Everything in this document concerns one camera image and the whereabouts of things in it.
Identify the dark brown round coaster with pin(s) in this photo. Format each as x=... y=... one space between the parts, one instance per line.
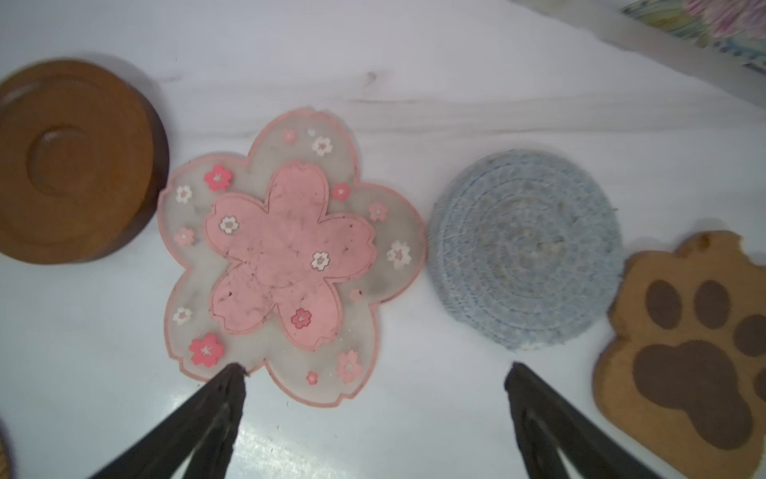
x=84 y=157

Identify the pink flower coaster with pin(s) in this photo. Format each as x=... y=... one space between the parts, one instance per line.
x=287 y=256

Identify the brown paw coaster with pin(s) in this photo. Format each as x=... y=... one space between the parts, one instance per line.
x=685 y=376

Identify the woven rattan round coaster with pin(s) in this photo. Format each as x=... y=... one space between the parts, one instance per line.
x=6 y=467

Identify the grey round coaster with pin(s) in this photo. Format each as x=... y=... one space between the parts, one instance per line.
x=525 y=247

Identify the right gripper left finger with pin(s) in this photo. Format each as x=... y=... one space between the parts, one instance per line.
x=199 y=434

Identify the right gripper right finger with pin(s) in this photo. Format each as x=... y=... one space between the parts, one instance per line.
x=548 y=428

